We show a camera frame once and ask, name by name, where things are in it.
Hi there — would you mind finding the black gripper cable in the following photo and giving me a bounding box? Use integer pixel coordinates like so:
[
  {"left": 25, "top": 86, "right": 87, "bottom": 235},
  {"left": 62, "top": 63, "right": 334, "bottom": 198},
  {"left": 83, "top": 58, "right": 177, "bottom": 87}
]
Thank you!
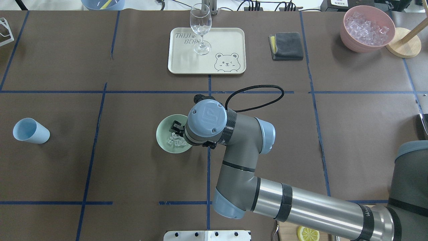
[{"left": 225, "top": 85, "right": 285, "bottom": 113}]

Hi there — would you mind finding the wooden cutting board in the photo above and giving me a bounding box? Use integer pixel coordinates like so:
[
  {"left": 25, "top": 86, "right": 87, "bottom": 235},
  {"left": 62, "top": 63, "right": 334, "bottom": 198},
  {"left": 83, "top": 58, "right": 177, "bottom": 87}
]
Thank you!
[{"left": 276, "top": 222, "right": 349, "bottom": 241}]

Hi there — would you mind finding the pink bowl with ice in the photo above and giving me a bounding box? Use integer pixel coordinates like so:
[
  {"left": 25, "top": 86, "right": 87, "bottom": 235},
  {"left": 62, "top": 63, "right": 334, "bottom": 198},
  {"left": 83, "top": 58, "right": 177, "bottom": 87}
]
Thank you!
[{"left": 340, "top": 5, "right": 396, "bottom": 53}]

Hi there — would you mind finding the cream bear tray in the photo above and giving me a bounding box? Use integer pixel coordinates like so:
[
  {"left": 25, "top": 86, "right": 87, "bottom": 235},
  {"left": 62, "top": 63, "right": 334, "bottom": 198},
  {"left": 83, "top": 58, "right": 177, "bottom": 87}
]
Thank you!
[{"left": 168, "top": 27, "right": 246, "bottom": 75}]

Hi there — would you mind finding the white wire cup rack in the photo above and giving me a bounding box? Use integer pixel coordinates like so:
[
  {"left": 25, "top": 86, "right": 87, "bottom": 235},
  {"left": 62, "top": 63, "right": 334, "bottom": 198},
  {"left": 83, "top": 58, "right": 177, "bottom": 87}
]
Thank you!
[{"left": 0, "top": 18, "right": 15, "bottom": 46}]

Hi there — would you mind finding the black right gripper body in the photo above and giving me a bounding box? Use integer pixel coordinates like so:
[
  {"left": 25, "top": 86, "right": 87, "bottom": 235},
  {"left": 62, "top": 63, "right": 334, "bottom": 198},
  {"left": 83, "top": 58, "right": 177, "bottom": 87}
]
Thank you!
[{"left": 194, "top": 94, "right": 215, "bottom": 104}]

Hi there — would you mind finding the light blue plastic cup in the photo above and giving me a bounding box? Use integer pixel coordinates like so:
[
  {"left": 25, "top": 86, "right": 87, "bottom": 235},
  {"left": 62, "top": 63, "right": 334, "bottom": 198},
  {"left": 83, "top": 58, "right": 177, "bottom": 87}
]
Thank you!
[{"left": 13, "top": 118, "right": 50, "bottom": 144}]

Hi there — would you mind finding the blue bowl at table edge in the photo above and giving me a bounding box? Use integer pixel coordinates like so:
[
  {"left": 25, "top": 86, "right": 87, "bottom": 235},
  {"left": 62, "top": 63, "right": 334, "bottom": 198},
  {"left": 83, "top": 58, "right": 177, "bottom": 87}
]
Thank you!
[{"left": 81, "top": 0, "right": 126, "bottom": 11}]

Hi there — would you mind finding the clear wine glass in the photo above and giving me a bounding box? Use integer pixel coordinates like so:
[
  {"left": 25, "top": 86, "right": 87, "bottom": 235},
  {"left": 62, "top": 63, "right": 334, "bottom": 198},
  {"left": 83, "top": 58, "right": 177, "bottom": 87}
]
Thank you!
[{"left": 190, "top": 3, "right": 212, "bottom": 55}]

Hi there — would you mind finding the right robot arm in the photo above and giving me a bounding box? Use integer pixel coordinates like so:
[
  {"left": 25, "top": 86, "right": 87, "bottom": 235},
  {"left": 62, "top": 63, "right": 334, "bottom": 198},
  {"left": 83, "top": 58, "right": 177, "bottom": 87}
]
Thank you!
[{"left": 170, "top": 94, "right": 428, "bottom": 241}]

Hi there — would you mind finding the wooden stand base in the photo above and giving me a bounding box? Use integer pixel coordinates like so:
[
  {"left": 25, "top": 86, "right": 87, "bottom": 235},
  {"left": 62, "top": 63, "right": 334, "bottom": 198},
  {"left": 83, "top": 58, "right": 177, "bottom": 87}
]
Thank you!
[{"left": 386, "top": 18, "right": 428, "bottom": 58}]

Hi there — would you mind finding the half lemon slice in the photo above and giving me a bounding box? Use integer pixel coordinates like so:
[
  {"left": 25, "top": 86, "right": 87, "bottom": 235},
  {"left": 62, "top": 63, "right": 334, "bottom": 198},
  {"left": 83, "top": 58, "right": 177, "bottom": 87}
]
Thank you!
[{"left": 297, "top": 226, "right": 320, "bottom": 241}]

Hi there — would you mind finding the mint green bowl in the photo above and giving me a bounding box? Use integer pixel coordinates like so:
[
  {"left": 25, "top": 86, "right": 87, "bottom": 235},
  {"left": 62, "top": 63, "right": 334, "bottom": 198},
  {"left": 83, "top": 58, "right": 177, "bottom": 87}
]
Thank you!
[{"left": 156, "top": 114, "right": 191, "bottom": 154}]

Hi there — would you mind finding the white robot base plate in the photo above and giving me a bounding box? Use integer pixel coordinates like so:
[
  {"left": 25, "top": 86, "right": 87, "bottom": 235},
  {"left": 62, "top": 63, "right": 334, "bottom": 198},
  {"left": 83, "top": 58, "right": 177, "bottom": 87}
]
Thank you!
[{"left": 163, "top": 230, "right": 252, "bottom": 241}]

